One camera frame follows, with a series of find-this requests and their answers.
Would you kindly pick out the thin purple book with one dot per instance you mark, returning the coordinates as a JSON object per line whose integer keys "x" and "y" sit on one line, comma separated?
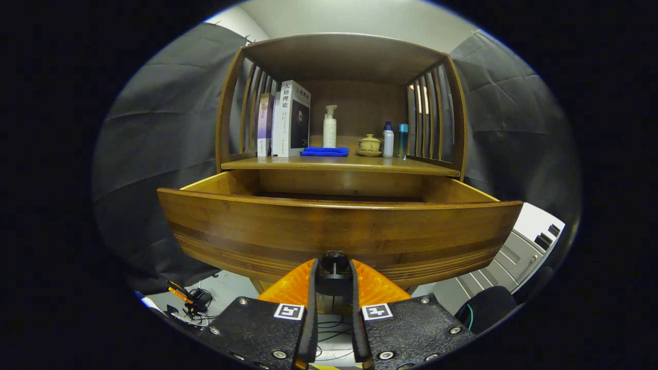
{"x": 264, "y": 123}

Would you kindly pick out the white pump bottle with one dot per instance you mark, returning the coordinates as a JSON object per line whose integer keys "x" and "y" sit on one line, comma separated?
{"x": 329, "y": 133}

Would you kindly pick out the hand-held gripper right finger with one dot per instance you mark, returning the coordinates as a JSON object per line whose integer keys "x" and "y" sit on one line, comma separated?
{"x": 356, "y": 308}

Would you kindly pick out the black backdrop cloth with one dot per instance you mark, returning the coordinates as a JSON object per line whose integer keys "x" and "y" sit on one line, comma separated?
{"x": 154, "y": 154}

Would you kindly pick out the thick white book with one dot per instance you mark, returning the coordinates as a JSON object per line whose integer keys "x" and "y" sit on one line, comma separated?
{"x": 290, "y": 118}

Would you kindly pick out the white drawer unit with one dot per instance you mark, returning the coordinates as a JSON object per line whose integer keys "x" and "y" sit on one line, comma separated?
{"x": 514, "y": 257}

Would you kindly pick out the folded blue cloth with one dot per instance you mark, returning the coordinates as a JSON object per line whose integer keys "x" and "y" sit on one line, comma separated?
{"x": 324, "y": 151}

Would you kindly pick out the wooden drawer with black knob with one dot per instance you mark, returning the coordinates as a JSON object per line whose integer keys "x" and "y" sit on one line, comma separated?
{"x": 334, "y": 231}

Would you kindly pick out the wooden cabinet with slatted sides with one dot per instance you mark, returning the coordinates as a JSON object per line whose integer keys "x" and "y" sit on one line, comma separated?
{"x": 360, "y": 103}

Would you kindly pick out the teal slim bottle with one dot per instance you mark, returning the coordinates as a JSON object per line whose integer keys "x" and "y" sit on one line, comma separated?
{"x": 403, "y": 141}

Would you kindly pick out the orange and black tool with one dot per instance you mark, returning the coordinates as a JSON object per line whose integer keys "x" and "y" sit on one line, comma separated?
{"x": 180, "y": 294}

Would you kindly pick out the beige lidded teacup with saucer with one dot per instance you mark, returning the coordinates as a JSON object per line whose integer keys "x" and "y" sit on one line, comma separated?
{"x": 369, "y": 144}

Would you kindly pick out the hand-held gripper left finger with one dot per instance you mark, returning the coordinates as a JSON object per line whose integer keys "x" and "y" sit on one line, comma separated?
{"x": 312, "y": 308}

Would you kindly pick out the white bottle with dark cap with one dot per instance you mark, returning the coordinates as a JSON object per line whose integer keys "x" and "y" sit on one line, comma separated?
{"x": 388, "y": 141}

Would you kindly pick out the wooden countertop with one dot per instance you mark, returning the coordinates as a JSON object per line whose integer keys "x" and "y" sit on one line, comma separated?
{"x": 329, "y": 162}

